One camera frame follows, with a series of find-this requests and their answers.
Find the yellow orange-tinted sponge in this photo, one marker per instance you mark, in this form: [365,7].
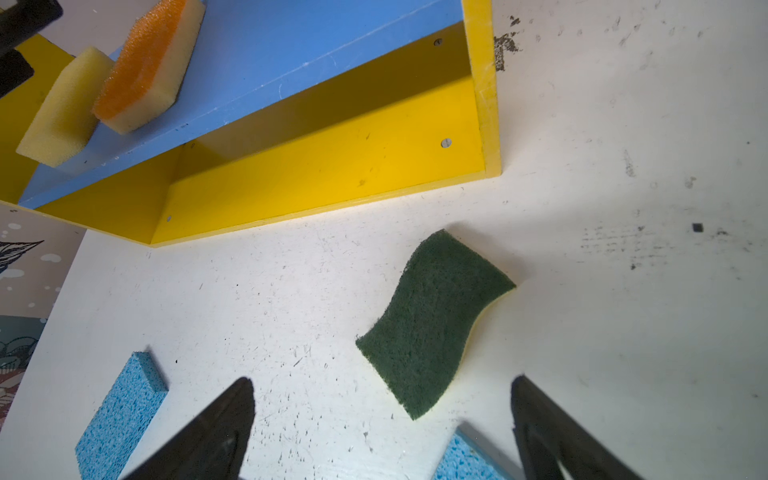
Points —
[64,124]

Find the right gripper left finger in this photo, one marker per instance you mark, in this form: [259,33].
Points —
[211,446]

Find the blue sponge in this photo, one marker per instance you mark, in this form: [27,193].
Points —
[120,422]
[471,455]

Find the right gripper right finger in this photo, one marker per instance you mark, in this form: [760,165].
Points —
[551,443]

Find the orange sponge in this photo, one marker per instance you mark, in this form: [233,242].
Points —
[146,78]

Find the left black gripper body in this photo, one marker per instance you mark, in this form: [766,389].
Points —
[19,23]

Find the yellow shelf unit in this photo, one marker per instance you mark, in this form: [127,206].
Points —
[288,109]

